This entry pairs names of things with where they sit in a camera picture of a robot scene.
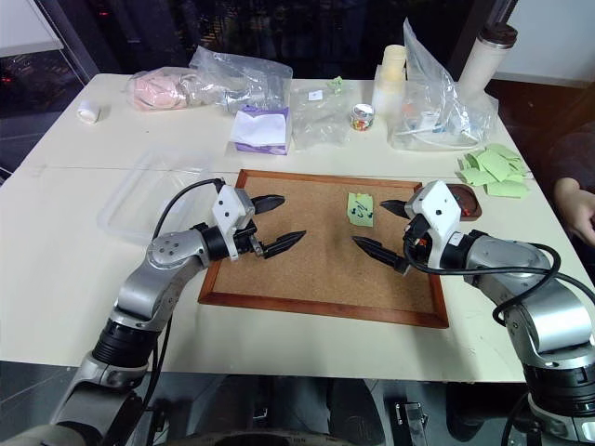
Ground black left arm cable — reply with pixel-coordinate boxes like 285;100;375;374
141;178;225;422

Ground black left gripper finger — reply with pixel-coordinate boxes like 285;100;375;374
262;229;309;259
254;194;286;216

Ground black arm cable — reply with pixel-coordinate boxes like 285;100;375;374
402;222;595;329
141;178;225;422

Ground large clear plastic bag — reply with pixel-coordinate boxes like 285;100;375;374
389;17;498;153

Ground white tape roll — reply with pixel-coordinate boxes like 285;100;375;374
76;99;102;125

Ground white thermos with brown lid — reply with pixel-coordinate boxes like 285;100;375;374
457;25;520;97

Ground purple tissue pack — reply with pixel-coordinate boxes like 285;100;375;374
233;105;293;157

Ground small brown tray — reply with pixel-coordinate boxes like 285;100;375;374
448;182;483;220

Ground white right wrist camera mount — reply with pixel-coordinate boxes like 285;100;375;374
405;179;467;271

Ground clear plastic container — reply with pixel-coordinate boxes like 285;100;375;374
96;144;219;246

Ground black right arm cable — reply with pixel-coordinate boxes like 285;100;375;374
402;222;595;329

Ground flat clear zip bag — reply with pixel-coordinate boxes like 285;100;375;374
290;87;354;151

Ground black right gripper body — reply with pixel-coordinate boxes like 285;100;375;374
396;203;431;277

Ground pink item in plastic bag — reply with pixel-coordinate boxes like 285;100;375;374
127;69;224;112

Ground pile of green paper notes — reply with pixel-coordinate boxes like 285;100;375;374
455;142;532;200

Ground crumpled clear plastic bag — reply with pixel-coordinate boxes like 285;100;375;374
188;45;294;115

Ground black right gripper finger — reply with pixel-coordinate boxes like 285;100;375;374
380;199;410;219
350;235;404;272

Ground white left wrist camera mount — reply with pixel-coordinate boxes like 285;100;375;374
212;184;258;257

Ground white roller blind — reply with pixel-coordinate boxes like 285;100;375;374
0;0;64;58

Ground black metal bracket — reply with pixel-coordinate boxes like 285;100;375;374
393;401;428;439

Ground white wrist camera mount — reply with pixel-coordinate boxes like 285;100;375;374
212;184;258;257
405;179;467;271

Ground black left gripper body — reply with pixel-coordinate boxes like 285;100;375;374
231;195;269;262

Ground person's bare hand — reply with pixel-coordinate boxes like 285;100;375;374
552;177;595;243

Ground wood framed cork board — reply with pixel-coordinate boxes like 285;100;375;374
197;168;451;330

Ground clear jar of colourful pins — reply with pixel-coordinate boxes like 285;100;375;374
348;104;377;133

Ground stack of white plastic cups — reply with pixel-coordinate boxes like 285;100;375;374
371;45;408;117

